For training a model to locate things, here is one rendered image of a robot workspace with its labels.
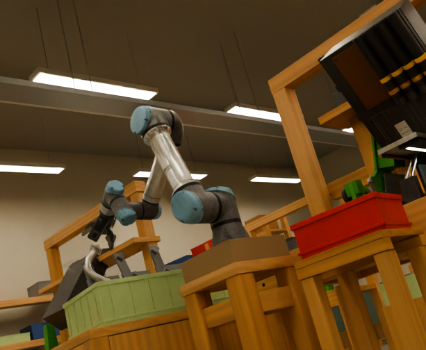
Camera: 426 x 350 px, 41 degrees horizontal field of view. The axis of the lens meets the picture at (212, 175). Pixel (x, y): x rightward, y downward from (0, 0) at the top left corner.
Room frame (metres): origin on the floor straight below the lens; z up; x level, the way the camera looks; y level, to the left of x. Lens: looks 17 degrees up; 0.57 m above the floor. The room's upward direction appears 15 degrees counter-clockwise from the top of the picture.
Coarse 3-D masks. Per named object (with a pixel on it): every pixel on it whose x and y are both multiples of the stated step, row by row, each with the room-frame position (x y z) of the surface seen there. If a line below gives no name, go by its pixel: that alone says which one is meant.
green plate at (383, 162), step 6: (372, 138) 2.20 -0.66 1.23; (372, 144) 2.20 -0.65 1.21; (378, 144) 2.20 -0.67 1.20; (372, 150) 2.21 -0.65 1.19; (378, 156) 2.21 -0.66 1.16; (378, 162) 2.22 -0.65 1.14; (384, 162) 2.20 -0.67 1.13; (390, 162) 2.19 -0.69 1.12; (396, 162) 2.19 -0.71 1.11; (402, 162) 2.23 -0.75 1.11; (378, 168) 2.22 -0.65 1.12; (384, 168) 2.24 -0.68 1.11; (390, 168) 2.25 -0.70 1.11
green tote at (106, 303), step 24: (96, 288) 2.18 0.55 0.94; (120, 288) 2.22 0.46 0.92; (144, 288) 2.28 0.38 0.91; (168, 288) 2.35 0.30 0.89; (72, 312) 2.42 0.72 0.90; (96, 312) 2.22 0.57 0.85; (120, 312) 2.21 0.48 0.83; (144, 312) 2.26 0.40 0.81; (168, 312) 2.33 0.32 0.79; (72, 336) 2.45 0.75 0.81
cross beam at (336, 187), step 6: (348, 174) 2.83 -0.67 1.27; (354, 174) 2.80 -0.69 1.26; (360, 174) 2.78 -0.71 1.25; (366, 174) 2.76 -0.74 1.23; (336, 180) 2.88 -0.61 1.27; (342, 180) 2.86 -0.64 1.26; (348, 180) 2.83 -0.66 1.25; (366, 180) 2.77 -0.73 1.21; (330, 186) 2.91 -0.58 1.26; (336, 186) 2.89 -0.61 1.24; (342, 186) 2.86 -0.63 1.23; (366, 186) 2.81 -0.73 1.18; (330, 192) 2.92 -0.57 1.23; (336, 192) 2.89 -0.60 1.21; (336, 198) 2.90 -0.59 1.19
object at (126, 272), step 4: (120, 252) 2.58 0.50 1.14; (116, 256) 2.58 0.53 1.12; (120, 256) 2.57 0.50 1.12; (116, 260) 2.57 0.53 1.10; (120, 260) 2.57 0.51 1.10; (124, 260) 2.59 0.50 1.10; (120, 264) 2.57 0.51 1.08; (124, 264) 2.58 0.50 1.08; (120, 268) 2.55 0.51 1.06; (124, 268) 2.57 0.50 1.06; (128, 268) 2.58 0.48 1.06; (124, 272) 2.55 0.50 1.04; (128, 272) 2.57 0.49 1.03; (132, 272) 2.58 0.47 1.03; (140, 272) 2.61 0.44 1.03; (144, 272) 2.62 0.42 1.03; (148, 272) 2.63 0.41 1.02; (124, 276) 2.54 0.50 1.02; (128, 276) 2.55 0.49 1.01
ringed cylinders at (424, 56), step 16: (368, 32) 1.81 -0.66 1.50; (384, 32) 1.79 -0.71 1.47; (400, 32) 1.77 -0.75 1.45; (368, 48) 1.86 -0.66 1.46; (384, 48) 1.84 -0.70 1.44; (400, 48) 1.82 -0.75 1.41; (416, 48) 1.80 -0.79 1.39; (384, 80) 1.92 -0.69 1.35; (400, 80) 1.90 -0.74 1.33; (416, 80) 1.87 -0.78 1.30; (400, 96) 1.95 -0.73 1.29; (416, 96) 1.92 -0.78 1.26
